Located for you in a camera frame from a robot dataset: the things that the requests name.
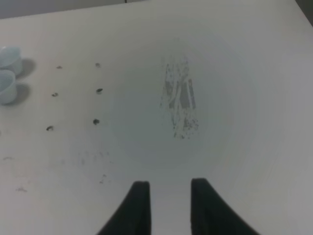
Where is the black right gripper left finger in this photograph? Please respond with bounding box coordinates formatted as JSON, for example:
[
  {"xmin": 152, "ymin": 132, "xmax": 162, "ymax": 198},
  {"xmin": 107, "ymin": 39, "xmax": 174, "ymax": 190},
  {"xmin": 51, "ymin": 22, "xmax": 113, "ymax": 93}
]
[{"xmin": 98, "ymin": 181, "xmax": 152, "ymax": 235}]

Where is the light blue teacup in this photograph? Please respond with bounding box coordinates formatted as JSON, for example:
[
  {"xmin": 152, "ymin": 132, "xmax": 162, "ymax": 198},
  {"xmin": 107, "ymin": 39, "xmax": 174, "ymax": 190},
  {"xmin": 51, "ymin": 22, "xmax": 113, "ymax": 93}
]
[
  {"xmin": 0, "ymin": 70, "xmax": 17, "ymax": 105},
  {"xmin": 0, "ymin": 47, "xmax": 23, "ymax": 75}
]

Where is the far light blue teacup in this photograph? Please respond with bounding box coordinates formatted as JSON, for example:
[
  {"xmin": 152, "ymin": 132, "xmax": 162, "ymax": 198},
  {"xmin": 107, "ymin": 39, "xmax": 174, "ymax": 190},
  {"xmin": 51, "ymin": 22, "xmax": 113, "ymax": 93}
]
[{"xmin": 0, "ymin": 47, "xmax": 23, "ymax": 75}]

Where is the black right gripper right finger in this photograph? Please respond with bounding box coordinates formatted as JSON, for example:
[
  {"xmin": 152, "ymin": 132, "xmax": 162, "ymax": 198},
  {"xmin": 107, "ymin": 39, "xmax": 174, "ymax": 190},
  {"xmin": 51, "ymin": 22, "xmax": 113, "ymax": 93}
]
[{"xmin": 190, "ymin": 178, "xmax": 258, "ymax": 235}]

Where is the near light blue teacup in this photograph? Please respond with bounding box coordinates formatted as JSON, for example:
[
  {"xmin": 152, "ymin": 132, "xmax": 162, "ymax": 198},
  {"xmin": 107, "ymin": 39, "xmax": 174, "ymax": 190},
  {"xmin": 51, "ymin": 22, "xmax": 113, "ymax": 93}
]
[{"xmin": 0, "ymin": 70, "xmax": 17, "ymax": 105}]

